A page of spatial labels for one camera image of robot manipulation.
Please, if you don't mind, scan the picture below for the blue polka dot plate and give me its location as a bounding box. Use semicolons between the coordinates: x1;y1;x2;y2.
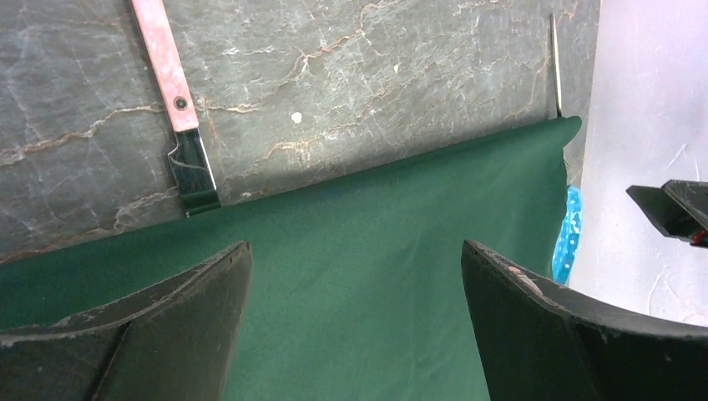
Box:
552;185;583;285

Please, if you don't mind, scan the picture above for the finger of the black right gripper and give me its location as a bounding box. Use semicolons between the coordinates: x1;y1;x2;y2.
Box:
626;180;707;248

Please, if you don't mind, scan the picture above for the black handled knife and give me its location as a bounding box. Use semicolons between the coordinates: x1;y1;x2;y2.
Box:
130;0;220;217

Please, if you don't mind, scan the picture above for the dark green cloth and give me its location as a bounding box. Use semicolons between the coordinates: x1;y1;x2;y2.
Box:
1;116;582;400

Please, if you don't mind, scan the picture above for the silver fork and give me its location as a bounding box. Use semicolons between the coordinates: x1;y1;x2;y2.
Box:
549;13;563;118

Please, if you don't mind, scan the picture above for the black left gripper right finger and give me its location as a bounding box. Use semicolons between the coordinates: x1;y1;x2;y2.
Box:
461;241;707;400

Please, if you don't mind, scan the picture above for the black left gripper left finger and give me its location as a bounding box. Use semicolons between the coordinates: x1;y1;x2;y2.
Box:
1;242;254;400

